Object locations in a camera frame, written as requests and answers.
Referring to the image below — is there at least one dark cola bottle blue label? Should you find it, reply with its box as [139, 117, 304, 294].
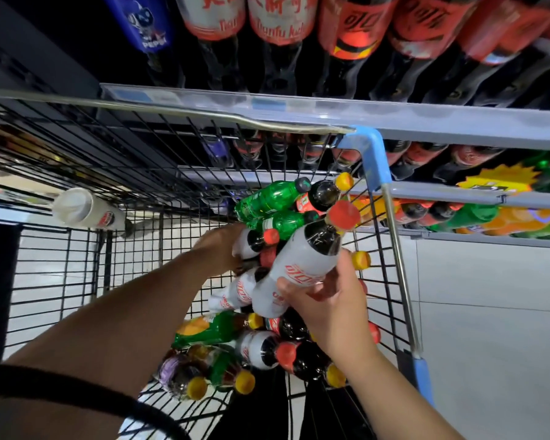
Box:
[103, 0, 175, 56]

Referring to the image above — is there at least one pile of bottles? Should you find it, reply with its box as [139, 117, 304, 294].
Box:
[156, 174, 386, 404]

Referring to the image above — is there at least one grey store shelving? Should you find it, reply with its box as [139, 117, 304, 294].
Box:
[0, 0, 550, 440]

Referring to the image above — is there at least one red cola bottle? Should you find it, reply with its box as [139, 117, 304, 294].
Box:
[246, 0, 320, 46]
[172, 0, 249, 44]
[314, 0, 403, 62]

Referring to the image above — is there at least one person's right hand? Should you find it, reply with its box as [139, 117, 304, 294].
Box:
[277, 250, 379, 380]

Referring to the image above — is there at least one person's left hand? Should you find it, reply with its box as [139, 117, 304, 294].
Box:
[191, 221, 251, 279]

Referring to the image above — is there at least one black wire shopping cart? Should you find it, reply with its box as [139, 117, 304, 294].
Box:
[0, 87, 436, 440]

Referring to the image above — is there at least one yellow starburst promo sign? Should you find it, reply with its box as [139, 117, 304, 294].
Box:
[458, 163, 544, 196]

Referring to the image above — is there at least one white bottle red cap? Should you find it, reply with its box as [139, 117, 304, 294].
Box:
[231, 226, 282, 264]
[250, 199, 361, 319]

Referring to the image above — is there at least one white paper cup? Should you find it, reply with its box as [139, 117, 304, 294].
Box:
[52, 186, 128, 233]

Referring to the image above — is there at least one person's left forearm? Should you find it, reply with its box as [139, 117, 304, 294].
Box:
[0, 252, 221, 440]

